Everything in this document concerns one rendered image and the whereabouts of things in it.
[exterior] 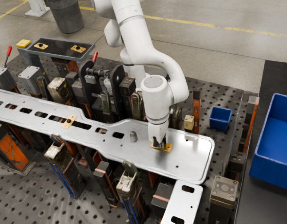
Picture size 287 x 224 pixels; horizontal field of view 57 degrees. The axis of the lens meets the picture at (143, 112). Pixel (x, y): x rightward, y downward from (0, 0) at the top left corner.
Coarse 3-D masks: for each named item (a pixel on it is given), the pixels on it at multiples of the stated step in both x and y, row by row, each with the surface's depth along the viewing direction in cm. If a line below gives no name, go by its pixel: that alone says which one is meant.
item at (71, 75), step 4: (72, 72) 135; (76, 72) 134; (68, 76) 132; (72, 76) 132; (76, 76) 134; (68, 80) 134; (72, 80) 133; (68, 84) 137; (76, 100) 145; (80, 104) 146
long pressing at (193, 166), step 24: (0, 96) 144; (24, 96) 141; (0, 120) 132; (24, 120) 129; (48, 120) 127; (120, 120) 121; (96, 144) 113; (120, 144) 111; (144, 144) 110; (192, 144) 107; (144, 168) 102; (168, 168) 101; (192, 168) 99
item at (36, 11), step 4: (28, 0) 445; (32, 0) 440; (36, 0) 444; (40, 0) 451; (32, 4) 448; (36, 4) 446; (40, 4) 449; (32, 8) 455; (36, 8) 450; (40, 8) 455; (44, 8) 462; (48, 8) 461; (28, 12) 459; (32, 12) 458; (36, 12) 456; (40, 12) 453; (44, 12) 453
